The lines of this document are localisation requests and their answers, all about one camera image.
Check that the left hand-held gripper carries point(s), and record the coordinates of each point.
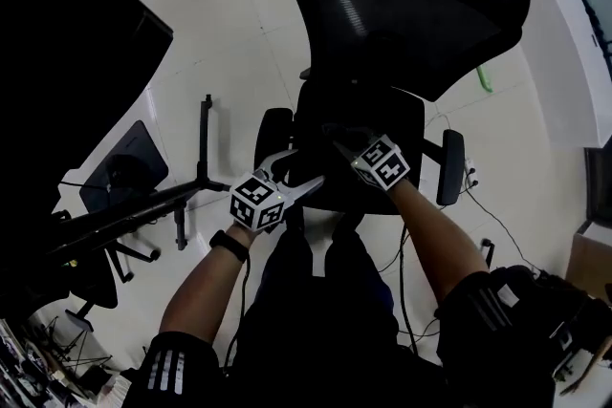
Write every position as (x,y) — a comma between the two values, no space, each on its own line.
(260,200)

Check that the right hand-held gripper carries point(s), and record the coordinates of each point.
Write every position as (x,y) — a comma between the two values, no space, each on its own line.
(382,165)

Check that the black chair armrest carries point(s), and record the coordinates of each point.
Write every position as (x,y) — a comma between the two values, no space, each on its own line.
(273,136)
(451,167)

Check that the person's left forearm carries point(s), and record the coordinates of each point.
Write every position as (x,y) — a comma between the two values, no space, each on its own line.
(201,282)

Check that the person's right forearm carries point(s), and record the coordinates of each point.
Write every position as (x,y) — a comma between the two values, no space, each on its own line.
(440,239)

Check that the black wristband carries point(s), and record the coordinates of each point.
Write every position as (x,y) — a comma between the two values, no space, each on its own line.
(229,245)

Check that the white power strip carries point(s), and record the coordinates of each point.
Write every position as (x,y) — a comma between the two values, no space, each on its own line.
(471,172)

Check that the black mesh office chair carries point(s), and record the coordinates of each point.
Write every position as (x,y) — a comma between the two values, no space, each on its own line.
(406,14)

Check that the black screen stand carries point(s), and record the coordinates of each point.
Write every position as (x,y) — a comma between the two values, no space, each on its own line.
(143,205)

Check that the green object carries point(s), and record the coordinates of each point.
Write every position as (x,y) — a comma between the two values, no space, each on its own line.
(485,79)

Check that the person's black clothing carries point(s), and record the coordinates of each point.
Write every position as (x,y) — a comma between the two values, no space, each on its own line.
(315,339)

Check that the dark grey stand shelf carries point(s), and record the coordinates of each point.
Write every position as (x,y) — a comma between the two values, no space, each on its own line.
(124,167)

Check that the black chair with clutter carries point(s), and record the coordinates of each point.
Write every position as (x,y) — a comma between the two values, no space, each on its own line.
(91,282)

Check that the white long counter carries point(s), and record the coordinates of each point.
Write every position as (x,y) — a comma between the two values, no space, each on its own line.
(559,52)

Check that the dark cabinet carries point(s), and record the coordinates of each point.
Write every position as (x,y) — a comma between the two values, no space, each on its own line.
(600,186)

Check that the large black screen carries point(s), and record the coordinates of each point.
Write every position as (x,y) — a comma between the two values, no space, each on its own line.
(62,62)

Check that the cardboard box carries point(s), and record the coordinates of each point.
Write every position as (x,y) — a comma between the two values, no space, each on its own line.
(590,263)

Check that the pile of small clutter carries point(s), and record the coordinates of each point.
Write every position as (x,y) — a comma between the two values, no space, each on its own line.
(43,363)

